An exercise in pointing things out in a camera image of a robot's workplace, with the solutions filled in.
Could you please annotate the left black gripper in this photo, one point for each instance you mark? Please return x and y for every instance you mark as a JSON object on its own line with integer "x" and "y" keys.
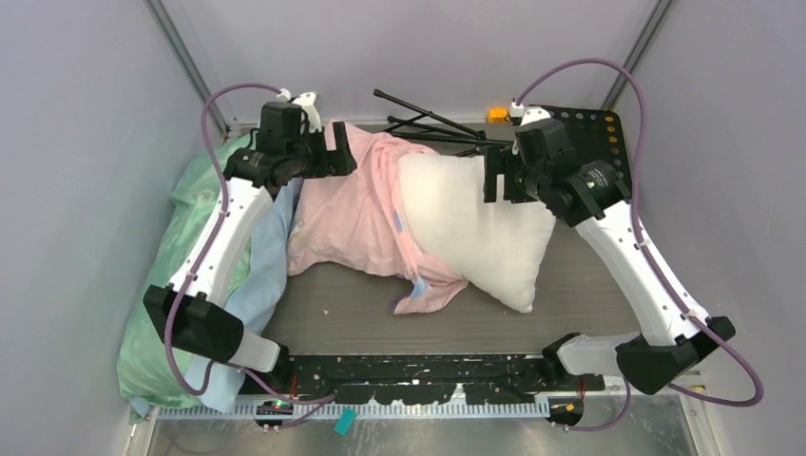
{"x": 333, "y": 162}

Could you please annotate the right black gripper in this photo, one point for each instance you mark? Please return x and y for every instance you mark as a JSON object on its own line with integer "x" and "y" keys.
{"x": 499, "y": 160}

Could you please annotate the pink pillowcase with blue script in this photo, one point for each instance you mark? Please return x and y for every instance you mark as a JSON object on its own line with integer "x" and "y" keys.
{"x": 359, "y": 222}

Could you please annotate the white pillow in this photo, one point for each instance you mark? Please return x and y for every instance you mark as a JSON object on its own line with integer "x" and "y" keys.
{"x": 496, "y": 246}

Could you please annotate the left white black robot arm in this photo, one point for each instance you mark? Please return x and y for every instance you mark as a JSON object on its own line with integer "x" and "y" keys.
{"x": 187, "y": 312}

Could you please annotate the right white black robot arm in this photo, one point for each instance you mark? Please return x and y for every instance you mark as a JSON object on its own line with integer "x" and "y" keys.
{"x": 592, "y": 198}

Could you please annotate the light blue pillow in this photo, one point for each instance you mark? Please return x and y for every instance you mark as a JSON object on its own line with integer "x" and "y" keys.
{"x": 255, "y": 299}

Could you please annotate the yellow small block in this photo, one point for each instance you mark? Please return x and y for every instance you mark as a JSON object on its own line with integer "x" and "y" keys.
{"x": 497, "y": 115}

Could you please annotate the black folding stand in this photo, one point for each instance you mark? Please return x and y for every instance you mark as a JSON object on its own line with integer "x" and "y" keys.
{"x": 426, "y": 126}

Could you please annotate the black perforated metal plate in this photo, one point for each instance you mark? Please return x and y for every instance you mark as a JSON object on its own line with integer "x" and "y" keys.
{"x": 597, "y": 135}

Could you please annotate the teal tape piece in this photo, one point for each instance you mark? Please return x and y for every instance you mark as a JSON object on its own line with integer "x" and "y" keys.
{"x": 345, "y": 421}

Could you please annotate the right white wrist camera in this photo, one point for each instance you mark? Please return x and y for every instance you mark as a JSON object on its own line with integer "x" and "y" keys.
{"x": 530, "y": 128}

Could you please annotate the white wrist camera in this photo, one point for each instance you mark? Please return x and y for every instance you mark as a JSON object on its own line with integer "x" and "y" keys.
{"x": 530, "y": 128}
{"x": 307, "y": 101}

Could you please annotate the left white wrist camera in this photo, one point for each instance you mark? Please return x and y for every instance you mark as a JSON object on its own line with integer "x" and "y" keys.
{"x": 307, "y": 101}

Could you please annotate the black paint-chipped base rail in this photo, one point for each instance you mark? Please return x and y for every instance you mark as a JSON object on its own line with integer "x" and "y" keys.
{"x": 433, "y": 379}

